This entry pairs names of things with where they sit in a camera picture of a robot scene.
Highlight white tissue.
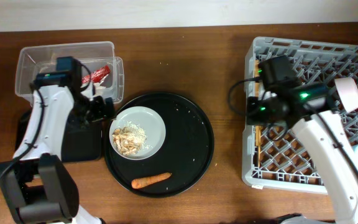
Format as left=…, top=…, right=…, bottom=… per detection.
left=88, top=83, right=106, bottom=99

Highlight red snack wrapper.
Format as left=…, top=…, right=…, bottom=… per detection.
left=81, top=65, right=110, bottom=84

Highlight rice and nut scraps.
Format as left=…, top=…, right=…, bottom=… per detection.
left=111, top=122, right=150, bottom=156

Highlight grey plate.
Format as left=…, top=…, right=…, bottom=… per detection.
left=109, top=106, right=166, bottom=161

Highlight orange carrot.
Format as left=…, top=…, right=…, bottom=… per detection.
left=131, top=172, right=172, bottom=189

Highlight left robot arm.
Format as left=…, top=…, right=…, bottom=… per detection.
left=0, top=57, right=116, bottom=223

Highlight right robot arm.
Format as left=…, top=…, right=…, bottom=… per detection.
left=246, top=55, right=358, bottom=223

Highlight grey dishwasher rack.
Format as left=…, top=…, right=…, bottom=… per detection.
left=242, top=37, right=358, bottom=194

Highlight black rectangular tray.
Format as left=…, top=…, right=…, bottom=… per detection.
left=22, top=109, right=102, bottom=162

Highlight clear plastic bin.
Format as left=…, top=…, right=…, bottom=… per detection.
left=15, top=41, right=124, bottom=104

